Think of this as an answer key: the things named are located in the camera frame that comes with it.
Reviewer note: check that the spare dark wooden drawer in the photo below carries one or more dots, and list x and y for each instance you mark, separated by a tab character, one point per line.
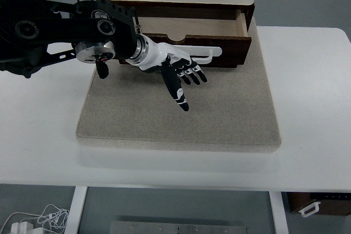
322	203

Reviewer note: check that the dark wooden drawer cabinet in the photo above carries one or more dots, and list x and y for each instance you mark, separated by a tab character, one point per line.
190	10

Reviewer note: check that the white table leg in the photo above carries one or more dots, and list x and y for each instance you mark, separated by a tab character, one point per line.
278	212
76	209

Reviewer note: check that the right white table leg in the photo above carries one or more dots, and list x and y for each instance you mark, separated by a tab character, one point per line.
278	212

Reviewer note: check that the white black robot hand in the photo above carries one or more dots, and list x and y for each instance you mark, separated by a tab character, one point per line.
149	56

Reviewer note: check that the grey fabric mat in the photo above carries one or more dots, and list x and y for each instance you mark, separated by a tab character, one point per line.
232	112

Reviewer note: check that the white power adapter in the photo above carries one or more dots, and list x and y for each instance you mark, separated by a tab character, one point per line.
25	228

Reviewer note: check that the spare white handle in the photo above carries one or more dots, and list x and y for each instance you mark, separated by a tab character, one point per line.
310	209

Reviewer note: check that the white drawer handle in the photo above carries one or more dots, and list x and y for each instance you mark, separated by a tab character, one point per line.
201	54

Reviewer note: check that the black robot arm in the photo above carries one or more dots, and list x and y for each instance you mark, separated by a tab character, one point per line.
39	33

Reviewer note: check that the left white table leg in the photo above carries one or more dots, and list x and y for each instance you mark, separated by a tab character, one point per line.
76	209

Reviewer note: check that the grey metal base plate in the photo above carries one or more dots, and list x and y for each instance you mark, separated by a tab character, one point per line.
158	227

